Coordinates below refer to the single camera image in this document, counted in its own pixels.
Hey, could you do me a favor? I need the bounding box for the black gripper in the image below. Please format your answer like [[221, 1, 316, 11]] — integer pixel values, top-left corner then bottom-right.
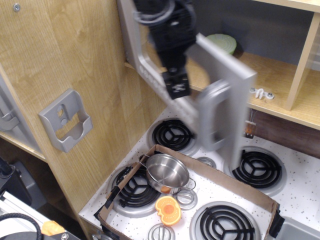
[[162, 67, 191, 100]]

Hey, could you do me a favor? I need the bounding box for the grey toy microwave door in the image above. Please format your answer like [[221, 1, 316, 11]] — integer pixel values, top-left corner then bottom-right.
[[117, 0, 256, 169]]

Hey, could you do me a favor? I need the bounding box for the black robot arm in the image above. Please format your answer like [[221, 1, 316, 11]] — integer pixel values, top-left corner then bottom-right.
[[133, 0, 196, 99]]

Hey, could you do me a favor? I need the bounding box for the back left black burner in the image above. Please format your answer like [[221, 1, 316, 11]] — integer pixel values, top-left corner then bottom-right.
[[146, 118, 200, 156]]

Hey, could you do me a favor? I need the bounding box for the black burner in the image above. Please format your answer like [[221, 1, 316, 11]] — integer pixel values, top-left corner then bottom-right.
[[113, 166, 162, 219], [189, 201, 261, 240], [223, 145, 287, 197], [146, 118, 200, 156]]

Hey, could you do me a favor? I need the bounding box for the green toy plate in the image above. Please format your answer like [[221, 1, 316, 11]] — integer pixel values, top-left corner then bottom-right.
[[206, 33, 237, 55]]

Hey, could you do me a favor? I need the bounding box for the white door latch clip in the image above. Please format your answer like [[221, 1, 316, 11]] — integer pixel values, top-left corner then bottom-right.
[[249, 87, 275, 100]]

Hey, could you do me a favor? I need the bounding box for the grey stove knob middle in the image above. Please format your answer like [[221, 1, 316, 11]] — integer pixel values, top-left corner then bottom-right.
[[196, 156, 217, 169]]

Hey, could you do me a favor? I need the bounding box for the grey stove knob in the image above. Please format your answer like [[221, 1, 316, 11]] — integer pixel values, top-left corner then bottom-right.
[[173, 188, 198, 211], [148, 223, 176, 240], [196, 156, 217, 169]]

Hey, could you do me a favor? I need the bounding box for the small steel pot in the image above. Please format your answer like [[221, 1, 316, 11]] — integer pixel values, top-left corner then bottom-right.
[[139, 153, 196, 195]]

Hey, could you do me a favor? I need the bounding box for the back right black burner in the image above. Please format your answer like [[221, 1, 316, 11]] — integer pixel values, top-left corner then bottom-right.
[[223, 145, 287, 197]]

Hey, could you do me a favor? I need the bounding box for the wooden shelf divider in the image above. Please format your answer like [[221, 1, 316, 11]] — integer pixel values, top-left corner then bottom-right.
[[284, 12, 320, 111]]

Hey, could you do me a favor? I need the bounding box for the grey stove knob centre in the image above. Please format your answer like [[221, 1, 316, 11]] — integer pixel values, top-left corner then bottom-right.
[[173, 188, 198, 211]]

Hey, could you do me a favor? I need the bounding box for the front left black burner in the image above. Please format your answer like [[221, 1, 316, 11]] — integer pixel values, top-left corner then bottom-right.
[[113, 166, 162, 219]]

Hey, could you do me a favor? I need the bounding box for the orange toy fruit half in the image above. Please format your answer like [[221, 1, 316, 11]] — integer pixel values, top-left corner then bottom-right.
[[155, 196, 182, 227]]

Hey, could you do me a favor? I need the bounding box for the front right black burner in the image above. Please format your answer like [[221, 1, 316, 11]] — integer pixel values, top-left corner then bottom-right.
[[189, 201, 261, 240]]

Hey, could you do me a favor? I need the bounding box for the grey stove knob front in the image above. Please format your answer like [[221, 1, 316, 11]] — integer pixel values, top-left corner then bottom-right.
[[148, 223, 176, 240]]

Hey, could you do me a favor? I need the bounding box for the black box on floor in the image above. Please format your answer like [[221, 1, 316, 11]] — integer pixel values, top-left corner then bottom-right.
[[0, 158, 47, 210]]

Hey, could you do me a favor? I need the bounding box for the grey wall phone holder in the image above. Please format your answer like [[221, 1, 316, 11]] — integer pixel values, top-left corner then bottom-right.
[[38, 88, 93, 153]]

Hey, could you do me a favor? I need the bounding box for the brown cardboard frame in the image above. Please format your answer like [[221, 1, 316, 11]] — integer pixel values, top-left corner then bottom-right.
[[93, 145, 285, 240]]

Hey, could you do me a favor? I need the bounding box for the grey cabinet door handle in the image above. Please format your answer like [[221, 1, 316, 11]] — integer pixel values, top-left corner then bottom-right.
[[0, 113, 20, 132]]

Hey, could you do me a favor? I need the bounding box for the black braided cable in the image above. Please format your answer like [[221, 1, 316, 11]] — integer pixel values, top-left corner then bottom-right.
[[0, 213, 42, 240]]

